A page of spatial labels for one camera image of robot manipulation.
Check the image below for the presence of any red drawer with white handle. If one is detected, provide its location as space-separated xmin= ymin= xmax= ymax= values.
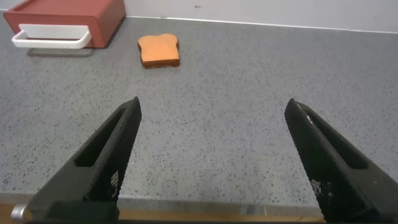
xmin=3 ymin=11 xmax=98 ymax=50

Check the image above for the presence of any toast bread slice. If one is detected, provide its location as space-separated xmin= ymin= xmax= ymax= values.
xmin=137 ymin=32 xmax=181 ymax=70

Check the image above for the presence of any red drawer housing box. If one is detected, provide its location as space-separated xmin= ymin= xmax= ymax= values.
xmin=3 ymin=0 xmax=127 ymax=49

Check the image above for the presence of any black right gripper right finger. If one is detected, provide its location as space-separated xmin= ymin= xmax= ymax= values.
xmin=284 ymin=98 xmax=398 ymax=223

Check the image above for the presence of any small silver metal knob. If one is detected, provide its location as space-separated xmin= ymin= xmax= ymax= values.
xmin=10 ymin=203 xmax=28 ymax=221

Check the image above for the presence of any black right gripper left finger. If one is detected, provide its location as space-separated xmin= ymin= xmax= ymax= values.
xmin=26 ymin=96 xmax=142 ymax=223

